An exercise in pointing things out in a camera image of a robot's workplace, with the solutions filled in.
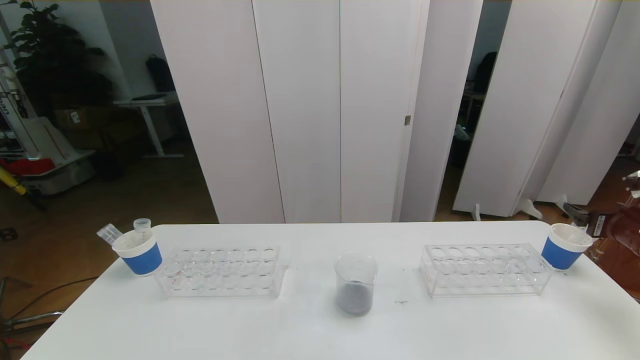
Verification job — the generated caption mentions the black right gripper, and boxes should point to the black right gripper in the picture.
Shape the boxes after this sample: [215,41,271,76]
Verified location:
[562,202,625,239]

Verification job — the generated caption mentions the test tube with blue liquid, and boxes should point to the test tube with blue liquid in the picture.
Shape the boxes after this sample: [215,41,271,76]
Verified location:
[133,218,153,246]

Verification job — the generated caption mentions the clear acrylic test tube rack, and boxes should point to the clear acrylic test tube rack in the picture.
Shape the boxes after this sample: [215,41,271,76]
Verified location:
[419,244,555,298]
[155,245,290,300]

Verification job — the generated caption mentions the clear glass beaker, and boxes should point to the clear glass beaker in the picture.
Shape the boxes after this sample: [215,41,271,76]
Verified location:
[334,252,378,316]

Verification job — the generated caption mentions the blue and white paper cup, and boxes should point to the blue and white paper cup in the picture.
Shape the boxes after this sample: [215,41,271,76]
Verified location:
[112,228,164,277]
[541,223,594,271]

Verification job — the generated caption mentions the white partition panel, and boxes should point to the white partition panel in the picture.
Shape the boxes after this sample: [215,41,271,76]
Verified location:
[400,0,484,223]
[537,0,640,217]
[452,0,623,222]

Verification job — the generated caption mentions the black backpack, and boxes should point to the black backpack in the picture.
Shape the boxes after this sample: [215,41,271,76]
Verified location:
[146,55,177,93]

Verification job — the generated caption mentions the white standing desk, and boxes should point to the white standing desk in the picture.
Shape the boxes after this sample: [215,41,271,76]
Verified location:
[114,94,185,160]

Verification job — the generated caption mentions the brown cardboard box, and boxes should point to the brown cardboard box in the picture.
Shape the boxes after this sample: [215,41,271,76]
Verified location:
[54,107,101,132]

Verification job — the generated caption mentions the white wheeled machine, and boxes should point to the white wheeled machine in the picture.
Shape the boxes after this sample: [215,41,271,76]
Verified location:
[0,45,96,196]

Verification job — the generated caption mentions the dark green potted plant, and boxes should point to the dark green potted plant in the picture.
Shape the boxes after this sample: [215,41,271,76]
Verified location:
[4,0,113,118]

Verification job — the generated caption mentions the red plastic part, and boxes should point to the red plastic part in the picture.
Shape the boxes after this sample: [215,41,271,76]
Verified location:
[0,159,55,177]

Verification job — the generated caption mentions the yellow tool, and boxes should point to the yellow tool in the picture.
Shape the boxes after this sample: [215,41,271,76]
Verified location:
[0,165,27,196]

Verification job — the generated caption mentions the black floor cable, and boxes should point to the black floor cable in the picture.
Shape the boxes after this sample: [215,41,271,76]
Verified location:
[0,276,101,321]

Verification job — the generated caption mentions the grey metal frame bar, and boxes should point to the grey metal frame bar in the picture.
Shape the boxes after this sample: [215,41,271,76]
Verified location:
[0,310,66,346]

